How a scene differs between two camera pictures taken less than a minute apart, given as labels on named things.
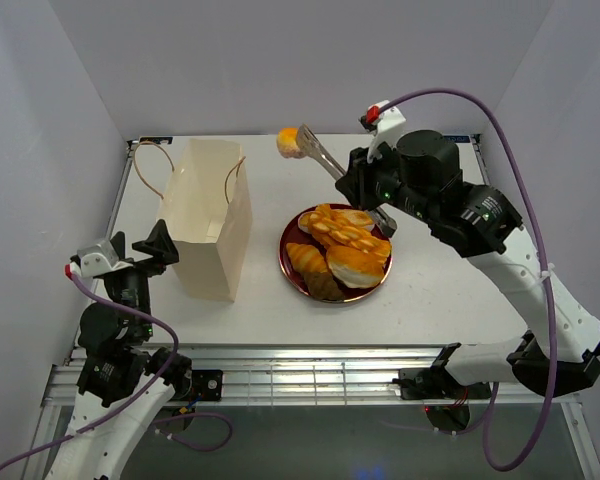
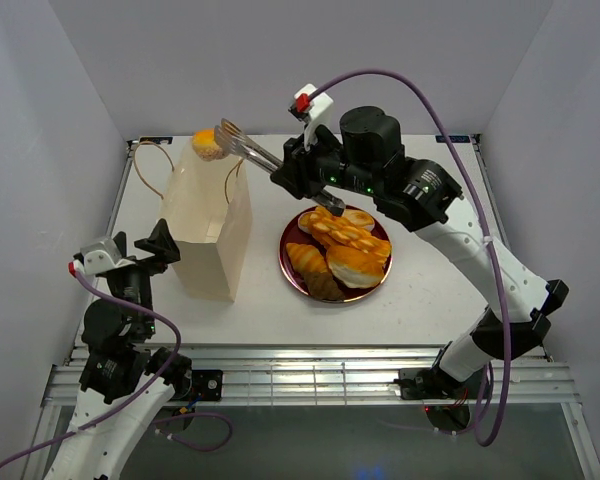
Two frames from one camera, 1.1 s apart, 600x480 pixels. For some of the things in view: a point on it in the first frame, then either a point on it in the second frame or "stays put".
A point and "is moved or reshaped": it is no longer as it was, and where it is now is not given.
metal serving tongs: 309,147 is moved or reshaped
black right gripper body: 376,183 → 322,166
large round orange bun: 355,267 stays put
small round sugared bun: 287,143 is moved or reshaped
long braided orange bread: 332,231 stays put
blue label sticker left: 157,140 stays put
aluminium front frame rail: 312,373 stays put
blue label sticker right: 457,138 stays put
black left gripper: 159,243 stays put
